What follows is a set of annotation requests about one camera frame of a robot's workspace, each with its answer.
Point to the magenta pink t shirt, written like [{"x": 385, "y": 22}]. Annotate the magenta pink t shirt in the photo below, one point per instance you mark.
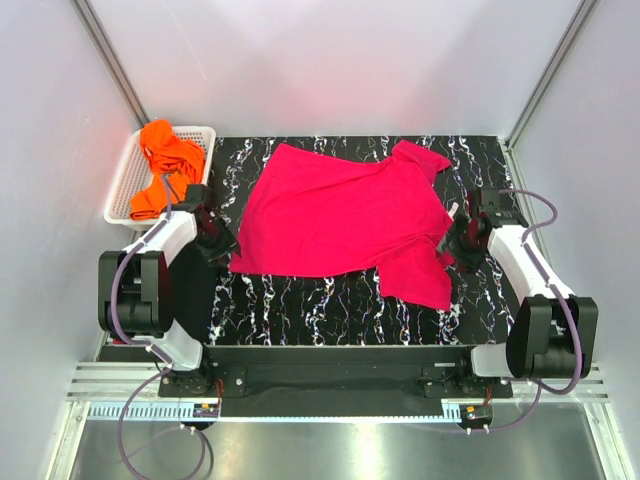
[{"x": 313, "y": 216}]

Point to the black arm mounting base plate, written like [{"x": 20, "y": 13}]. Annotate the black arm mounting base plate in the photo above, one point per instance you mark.
[{"x": 435, "y": 372}]

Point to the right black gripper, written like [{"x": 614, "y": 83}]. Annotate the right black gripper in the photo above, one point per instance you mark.
[{"x": 450, "y": 245}]

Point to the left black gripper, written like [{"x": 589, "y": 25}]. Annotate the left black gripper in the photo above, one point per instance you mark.
[{"x": 228, "y": 243}]

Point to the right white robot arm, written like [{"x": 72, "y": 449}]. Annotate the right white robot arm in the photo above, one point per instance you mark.
[{"x": 551, "y": 342}]

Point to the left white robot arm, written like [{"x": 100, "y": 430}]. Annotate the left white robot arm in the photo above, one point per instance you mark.
[{"x": 135, "y": 294}]

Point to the orange t shirt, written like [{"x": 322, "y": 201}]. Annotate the orange t shirt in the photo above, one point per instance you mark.
[{"x": 174, "y": 163}]

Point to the white plastic basket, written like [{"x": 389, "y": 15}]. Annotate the white plastic basket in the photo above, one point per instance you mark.
[{"x": 133, "y": 175}]

